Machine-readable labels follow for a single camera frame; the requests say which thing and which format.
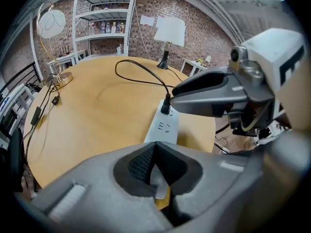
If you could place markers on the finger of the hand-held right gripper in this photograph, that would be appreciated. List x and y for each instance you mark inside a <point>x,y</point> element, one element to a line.
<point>206,103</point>

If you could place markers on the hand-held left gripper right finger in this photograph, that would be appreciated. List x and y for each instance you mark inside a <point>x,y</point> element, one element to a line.
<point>213,183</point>

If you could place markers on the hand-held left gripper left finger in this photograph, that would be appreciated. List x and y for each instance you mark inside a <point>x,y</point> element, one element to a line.
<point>97,198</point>

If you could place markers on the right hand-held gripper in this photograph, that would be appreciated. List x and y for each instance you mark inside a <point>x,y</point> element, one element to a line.
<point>272,50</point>

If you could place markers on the white power strip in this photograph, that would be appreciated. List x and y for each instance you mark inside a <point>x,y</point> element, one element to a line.
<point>161,127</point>

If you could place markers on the white shade lamp black base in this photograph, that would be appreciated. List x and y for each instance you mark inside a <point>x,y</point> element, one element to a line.
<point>170,30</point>

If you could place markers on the person's right forearm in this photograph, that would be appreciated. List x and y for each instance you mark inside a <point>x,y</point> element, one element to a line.
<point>295,101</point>

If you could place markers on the small white table lamp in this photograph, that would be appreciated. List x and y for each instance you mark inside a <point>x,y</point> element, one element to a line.
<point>208,58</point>

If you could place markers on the gold arc lamp globe shade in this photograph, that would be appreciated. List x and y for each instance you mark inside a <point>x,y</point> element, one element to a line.
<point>52,23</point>

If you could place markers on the white side table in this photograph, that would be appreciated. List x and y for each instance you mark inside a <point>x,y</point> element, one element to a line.
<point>194,67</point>
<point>65,58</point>

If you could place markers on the yellow flowers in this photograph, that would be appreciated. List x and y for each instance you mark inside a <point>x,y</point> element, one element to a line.
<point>199,61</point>

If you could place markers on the white paper sheet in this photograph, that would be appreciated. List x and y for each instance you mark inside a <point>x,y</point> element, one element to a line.
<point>147,20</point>

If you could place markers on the single clear bottle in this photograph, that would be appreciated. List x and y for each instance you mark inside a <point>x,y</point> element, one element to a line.
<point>118,49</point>

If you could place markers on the black chair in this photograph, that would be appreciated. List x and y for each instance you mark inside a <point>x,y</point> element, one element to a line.
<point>17,159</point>

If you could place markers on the row of plastic bottles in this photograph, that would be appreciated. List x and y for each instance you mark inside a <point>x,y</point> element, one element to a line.
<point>108,28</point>

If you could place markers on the white metal shelving unit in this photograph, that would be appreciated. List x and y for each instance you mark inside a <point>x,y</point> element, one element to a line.
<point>104,13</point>

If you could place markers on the black metal railing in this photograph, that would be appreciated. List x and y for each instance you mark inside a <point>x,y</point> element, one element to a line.
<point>17,76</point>

